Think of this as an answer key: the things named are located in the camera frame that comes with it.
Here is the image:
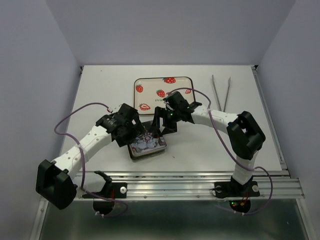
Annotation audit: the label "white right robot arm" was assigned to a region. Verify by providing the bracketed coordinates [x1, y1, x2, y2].
[147, 91, 266, 195]

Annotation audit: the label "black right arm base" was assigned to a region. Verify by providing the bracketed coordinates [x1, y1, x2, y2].
[212, 181, 260, 199]

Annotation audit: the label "metal tongs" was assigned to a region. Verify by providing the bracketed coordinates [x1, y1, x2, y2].
[211, 74, 232, 112]

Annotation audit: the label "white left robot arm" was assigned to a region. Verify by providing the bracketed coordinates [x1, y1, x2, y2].
[35, 103, 145, 210]

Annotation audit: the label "gold tin lid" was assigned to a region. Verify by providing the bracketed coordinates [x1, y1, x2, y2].
[130, 132, 167, 149]

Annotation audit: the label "square cookie tin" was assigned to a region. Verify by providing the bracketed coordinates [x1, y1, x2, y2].
[127, 143, 167, 162]

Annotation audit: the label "strawberry print tray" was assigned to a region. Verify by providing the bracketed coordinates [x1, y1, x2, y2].
[133, 76, 195, 116]

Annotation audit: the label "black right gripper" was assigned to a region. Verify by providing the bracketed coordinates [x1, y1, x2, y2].
[148, 106, 181, 136]

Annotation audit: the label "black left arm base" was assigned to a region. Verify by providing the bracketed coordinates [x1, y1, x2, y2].
[78, 171, 129, 200]

